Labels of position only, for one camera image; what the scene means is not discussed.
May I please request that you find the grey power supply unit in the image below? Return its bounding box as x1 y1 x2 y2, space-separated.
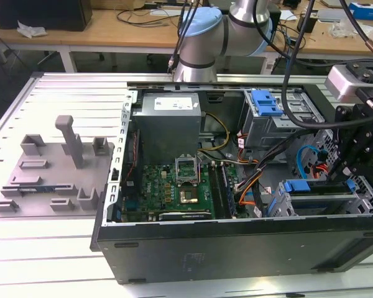
131 92 203 165

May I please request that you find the hard disk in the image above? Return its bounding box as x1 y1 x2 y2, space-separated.
265 179 361 217

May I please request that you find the metal disk bay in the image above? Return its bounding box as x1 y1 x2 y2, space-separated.
260 175 373 217

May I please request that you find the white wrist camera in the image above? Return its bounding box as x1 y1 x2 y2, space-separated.
325 65 366 102

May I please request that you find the metal socket cover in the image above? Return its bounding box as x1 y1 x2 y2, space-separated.
173 153 201 187

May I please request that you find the blue flat wire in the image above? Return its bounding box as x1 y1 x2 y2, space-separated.
294 143 323 180

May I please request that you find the flat grey box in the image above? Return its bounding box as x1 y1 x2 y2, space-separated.
316 8 355 22

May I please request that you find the CPU socket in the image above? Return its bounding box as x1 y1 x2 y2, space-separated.
177 185 200 206

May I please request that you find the wooden desk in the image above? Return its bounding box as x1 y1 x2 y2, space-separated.
0 0 231 74
267 0 373 74

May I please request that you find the blue cardboard box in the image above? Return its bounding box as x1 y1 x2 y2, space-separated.
348 1 373 21

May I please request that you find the green motherboard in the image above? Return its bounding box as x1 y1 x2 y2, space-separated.
121 161 246 222

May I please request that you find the black open PC case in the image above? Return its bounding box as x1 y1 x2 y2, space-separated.
89 75 373 284

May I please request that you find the grey parts rack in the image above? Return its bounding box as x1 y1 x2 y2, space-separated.
0 115 117 220

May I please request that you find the drive cage with blue latch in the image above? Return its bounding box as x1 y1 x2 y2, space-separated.
241 88 326 150

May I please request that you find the black graphics card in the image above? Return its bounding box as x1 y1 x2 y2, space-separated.
157 210 212 222

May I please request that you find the thin black cable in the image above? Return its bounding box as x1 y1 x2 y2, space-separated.
167 0 196 74

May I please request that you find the orange power wire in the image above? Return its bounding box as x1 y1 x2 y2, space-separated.
308 148 332 179

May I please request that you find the black camera cable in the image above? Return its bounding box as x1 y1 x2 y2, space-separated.
281 0 343 130

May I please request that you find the yellow wire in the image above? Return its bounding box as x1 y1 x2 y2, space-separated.
198 112 231 153

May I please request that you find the black monitor box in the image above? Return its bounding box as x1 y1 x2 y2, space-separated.
0 0 93 32

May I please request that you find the clear plastic bag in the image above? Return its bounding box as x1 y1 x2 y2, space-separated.
329 17 357 38
17 20 47 40

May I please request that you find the small black cube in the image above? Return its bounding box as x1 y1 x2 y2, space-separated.
297 14 318 34

